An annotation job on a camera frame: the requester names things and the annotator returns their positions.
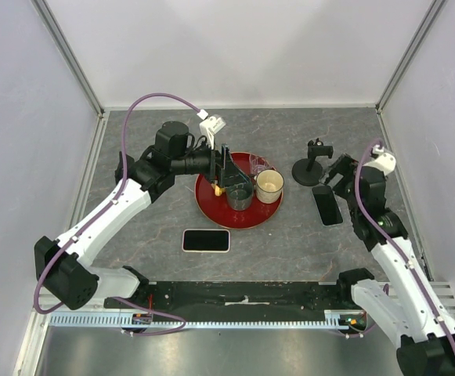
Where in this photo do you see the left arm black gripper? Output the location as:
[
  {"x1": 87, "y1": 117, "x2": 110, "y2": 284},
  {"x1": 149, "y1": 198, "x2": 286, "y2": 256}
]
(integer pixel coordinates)
[{"x1": 172, "y1": 136, "x2": 250, "y2": 189}]

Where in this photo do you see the black phone stand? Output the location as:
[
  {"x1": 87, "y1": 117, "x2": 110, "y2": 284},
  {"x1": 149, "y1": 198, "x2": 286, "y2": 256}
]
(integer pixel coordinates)
[{"x1": 291, "y1": 138, "x2": 334, "y2": 186}]

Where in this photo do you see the black phone clear case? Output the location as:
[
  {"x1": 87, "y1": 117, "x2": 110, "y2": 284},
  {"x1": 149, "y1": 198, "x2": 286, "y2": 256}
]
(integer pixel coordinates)
[{"x1": 312, "y1": 185, "x2": 343, "y2": 226}]

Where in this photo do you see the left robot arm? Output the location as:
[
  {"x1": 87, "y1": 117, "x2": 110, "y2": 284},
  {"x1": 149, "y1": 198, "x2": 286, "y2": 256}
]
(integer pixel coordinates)
[{"x1": 34, "y1": 116, "x2": 250, "y2": 310}]

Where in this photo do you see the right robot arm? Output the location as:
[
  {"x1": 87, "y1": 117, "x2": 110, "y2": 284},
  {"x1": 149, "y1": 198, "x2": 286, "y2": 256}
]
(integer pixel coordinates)
[{"x1": 322, "y1": 141, "x2": 455, "y2": 375}]

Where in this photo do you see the black phone pink case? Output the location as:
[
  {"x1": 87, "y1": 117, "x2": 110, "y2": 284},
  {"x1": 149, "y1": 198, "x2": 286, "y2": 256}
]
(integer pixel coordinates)
[{"x1": 182, "y1": 229, "x2": 231, "y2": 253}]

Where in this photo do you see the yellow mug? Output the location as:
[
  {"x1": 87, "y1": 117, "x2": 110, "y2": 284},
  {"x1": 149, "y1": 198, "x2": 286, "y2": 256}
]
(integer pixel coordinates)
[{"x1": 214, "y1": 185, "x2": 225, "y2": 197}]

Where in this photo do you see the dark green mug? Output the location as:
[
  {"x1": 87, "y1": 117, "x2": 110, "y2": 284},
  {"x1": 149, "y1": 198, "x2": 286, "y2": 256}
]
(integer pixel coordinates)
[{"x1": 226, "y1": 185, "x2": 254, "y2": 212}]

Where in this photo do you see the clear plastic tumbler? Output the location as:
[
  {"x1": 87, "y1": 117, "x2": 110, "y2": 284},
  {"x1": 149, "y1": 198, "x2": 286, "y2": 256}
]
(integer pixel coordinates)
[{"x1": 249, "y1": 154, "x2": 269, "y2": 176}]

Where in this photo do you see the red round tray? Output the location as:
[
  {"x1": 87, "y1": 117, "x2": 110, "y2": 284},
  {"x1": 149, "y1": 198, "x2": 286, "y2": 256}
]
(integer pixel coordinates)
[{"x1": 194, "y1": 152, "x2": 284, "y2": 230}]

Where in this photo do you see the cream glass mug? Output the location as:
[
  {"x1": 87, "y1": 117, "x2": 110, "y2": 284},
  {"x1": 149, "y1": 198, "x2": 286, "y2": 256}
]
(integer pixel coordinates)
[{"x1": 255, "y1": 169, "x2": 284, "y2": 204}]

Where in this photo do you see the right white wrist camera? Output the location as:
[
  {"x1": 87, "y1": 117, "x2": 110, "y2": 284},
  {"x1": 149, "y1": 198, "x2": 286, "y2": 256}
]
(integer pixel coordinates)
[{"x1": 367, "y1": 145, "x2": 396, "y2": 176}]

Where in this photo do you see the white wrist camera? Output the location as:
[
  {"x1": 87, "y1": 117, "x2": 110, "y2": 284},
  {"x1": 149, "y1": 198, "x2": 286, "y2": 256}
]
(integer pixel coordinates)
[
  {"x1": 200, "y1": 115, "x2": 226, "y2": 149},
  {"x1": 367, "y1": 145, "x2": 396, "y2": 176}
]

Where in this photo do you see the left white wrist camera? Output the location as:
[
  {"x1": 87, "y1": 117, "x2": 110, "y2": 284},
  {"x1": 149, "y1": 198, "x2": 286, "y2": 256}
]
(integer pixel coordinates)
[{"x1": 200, "y1": 115, "x2": 226, "y2": 149}]

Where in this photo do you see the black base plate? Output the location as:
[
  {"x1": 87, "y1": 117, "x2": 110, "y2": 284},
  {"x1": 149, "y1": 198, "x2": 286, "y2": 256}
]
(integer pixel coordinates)
[{"x1": 103, "y1": 280, "x2": 369, "y2": 323}]

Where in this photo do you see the grey cable duct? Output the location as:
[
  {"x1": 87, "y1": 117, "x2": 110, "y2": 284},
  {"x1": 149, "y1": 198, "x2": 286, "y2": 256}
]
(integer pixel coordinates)
[{"x1": 49, "y1": 309, "x2": 365, "y2": 330}]

